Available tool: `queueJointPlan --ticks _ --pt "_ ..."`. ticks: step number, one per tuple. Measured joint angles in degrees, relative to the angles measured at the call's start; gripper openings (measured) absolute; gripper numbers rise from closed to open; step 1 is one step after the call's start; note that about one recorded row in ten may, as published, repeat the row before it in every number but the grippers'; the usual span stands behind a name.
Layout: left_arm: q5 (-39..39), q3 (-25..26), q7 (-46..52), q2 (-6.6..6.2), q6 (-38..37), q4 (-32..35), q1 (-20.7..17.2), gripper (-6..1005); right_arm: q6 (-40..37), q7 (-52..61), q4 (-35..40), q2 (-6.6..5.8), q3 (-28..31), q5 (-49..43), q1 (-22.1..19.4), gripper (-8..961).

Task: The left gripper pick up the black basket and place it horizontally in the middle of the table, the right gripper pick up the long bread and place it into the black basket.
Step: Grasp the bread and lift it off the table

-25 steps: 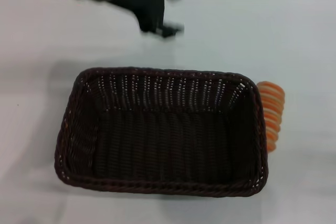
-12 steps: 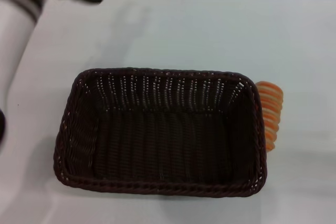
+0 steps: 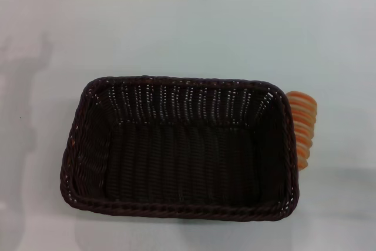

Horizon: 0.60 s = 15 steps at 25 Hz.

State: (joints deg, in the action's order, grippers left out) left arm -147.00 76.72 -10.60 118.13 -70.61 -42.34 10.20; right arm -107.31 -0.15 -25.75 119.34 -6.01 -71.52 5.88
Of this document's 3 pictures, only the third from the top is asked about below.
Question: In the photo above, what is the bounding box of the orange striped spiral bread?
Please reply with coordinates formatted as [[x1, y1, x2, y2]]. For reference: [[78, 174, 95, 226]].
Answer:
[[285, 90, 318, 170]]

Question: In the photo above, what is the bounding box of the dark brown woven basket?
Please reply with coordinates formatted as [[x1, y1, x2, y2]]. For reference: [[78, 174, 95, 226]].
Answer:
[[60, 75, 301, 220]]

